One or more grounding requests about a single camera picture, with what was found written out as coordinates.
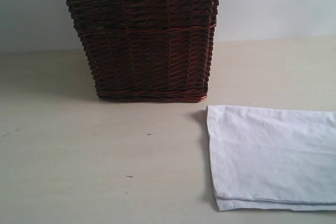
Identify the dark brown wicker basket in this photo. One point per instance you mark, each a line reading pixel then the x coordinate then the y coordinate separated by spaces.
pixel 147 49

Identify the white t-shirt red lettering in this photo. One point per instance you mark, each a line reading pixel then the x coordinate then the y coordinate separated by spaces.
pixel 271 159

